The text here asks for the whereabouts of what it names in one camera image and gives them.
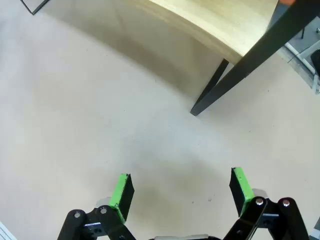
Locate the black framed panel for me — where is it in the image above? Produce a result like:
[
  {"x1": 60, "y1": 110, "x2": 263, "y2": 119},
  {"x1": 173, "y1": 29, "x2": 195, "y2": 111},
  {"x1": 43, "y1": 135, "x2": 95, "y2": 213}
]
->
[{"x1": 19, "y1": 0, "x2": 50, "y2": 15}]

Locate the black round chair base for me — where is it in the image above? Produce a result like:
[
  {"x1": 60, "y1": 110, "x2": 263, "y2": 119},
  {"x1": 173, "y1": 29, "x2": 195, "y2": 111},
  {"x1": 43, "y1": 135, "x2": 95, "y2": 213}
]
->
[{"x1": 309, "y1": 48, "x2": 320, "y2": 76}]

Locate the white metal table frame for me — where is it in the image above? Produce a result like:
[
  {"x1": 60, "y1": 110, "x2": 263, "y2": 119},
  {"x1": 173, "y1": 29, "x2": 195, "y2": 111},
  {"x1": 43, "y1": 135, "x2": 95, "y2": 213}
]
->
[{"x1": 284, "y1": 24, "x2": 320, "y2": 75}]

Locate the wooden shelf with black frame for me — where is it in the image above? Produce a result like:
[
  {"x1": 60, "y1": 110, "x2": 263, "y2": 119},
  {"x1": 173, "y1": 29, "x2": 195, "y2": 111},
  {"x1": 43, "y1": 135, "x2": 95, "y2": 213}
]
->
[{"x1": 114, "y1": 0, "x2": 320, "y2": 117}]

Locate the white ribbed panel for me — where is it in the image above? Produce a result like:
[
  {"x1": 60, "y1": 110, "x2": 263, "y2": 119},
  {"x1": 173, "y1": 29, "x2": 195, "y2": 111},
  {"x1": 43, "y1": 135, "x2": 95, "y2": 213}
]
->
[{"x1": 0, "y1": 221, "x2": 18, "y2": 240}]

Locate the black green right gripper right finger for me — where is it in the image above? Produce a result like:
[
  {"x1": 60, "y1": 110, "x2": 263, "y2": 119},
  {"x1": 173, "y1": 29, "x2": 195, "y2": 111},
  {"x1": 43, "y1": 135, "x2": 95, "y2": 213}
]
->
[{"x1": 223, "y1": 166, "x2": 310, "y2": 240}]

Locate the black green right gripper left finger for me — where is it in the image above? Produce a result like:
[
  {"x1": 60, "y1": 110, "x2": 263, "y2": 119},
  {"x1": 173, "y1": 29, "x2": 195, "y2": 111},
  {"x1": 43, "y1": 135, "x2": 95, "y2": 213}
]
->
[{"x1": 56, "y1": 173, "x2": 136, "y2": 240}]

